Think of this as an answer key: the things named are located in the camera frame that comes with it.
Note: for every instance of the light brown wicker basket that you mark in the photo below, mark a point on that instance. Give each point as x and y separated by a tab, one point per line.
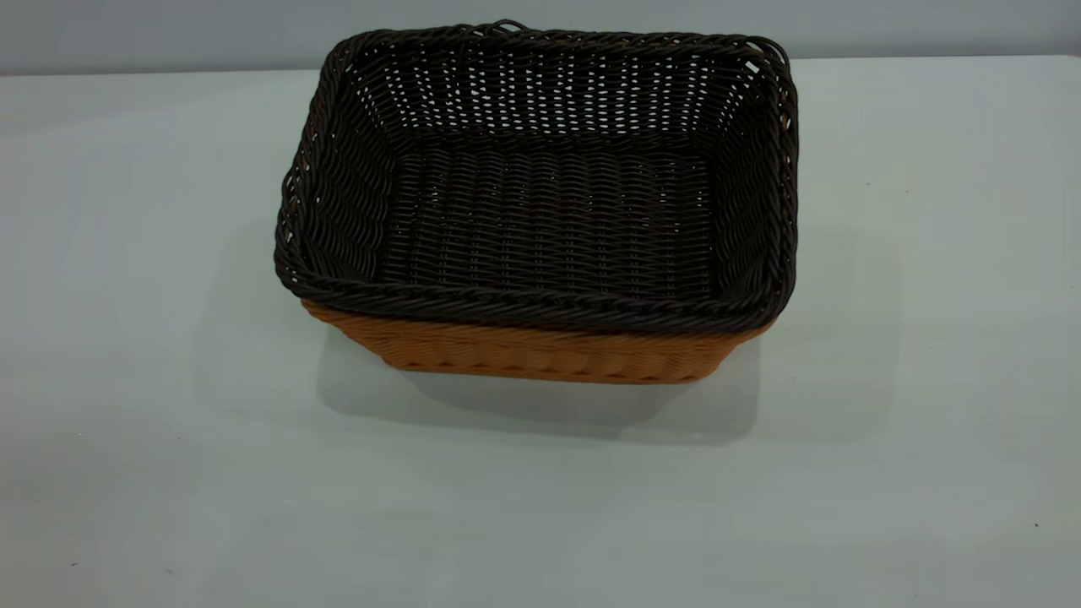
549	355

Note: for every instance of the dark brown wicker basket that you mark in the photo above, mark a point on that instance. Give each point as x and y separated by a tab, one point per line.
549	211

